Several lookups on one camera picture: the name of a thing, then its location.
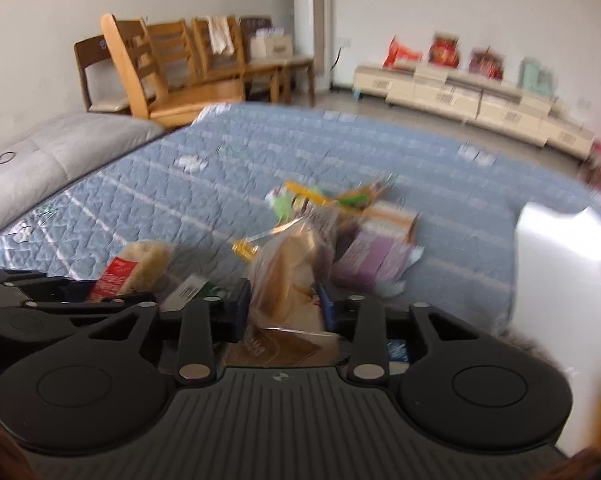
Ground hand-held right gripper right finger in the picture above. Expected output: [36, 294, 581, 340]
[314, 282, 496, 386]

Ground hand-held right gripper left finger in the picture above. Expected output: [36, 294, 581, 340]
[80, 279, 252, 386]

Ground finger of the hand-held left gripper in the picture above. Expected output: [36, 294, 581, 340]
[3, 274, 98, 301]
[23, 297, 157, 312]

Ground bun packet red label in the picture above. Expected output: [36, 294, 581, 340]
[88, 241, 174, 303]

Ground clear bread bag yellow ends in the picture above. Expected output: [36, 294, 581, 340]
[225, 210, 342, 368]

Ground green tissue packet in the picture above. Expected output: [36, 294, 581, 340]
[265, 180, 341, 223]

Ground white plastic bag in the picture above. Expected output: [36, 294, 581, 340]
[513, 201, 601, 461]

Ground dark packet white label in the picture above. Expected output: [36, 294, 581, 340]
[159, 274, 227, 312]

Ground purple snack packet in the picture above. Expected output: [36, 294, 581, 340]
[330, 230, 426, 297]

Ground blue snack packet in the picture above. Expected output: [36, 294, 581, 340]
[385, 339, 411, 366]

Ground orange white snack packet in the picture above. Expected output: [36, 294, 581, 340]
[359, 202, 421, 247]

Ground blue quilted blanket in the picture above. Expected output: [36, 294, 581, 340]
[0, 102, 601, 338]

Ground orange green cracker packet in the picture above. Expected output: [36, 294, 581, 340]
[330, 175, 397, 209]

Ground dark wooden chair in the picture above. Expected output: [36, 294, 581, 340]
[238, 15, 316, 107]
[74, 35, 134, 115]

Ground light wooden chair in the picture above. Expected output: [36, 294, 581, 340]
[100, 14, 246, 129]
[190, 16, 281, 103]
[145, 19, 206, 88]

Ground cream tv cabinet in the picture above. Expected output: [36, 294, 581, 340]
[353, 60, 597, 162]

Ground red plastic bag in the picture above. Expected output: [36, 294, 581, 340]
[381, 35, 424, 70]

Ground beige towel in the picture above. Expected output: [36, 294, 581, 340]
[208, 16, 237, 57]

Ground red gold jar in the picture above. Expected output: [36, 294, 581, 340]
[427, 32, 462, 68]

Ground red ornament box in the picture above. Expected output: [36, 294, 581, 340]
[467, 47, 504, 81]

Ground white standing air conditioner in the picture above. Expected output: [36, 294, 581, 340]
[293, 0, 334, 107]

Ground mint green kitchen appliance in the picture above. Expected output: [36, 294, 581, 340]
[517, 57, 542, 92]

